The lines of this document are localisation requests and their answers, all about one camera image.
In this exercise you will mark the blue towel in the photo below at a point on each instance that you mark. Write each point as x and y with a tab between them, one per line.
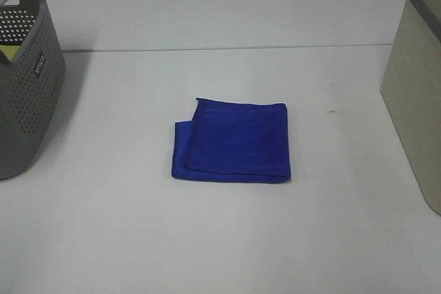
233	142

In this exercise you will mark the beige plastic basket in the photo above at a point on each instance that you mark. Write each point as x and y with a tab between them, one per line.
411	91

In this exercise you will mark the grey perforated plastic basket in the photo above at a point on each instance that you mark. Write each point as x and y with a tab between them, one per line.
30	82

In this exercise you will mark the yellow cloth in basket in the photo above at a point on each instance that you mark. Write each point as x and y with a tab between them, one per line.
9	50

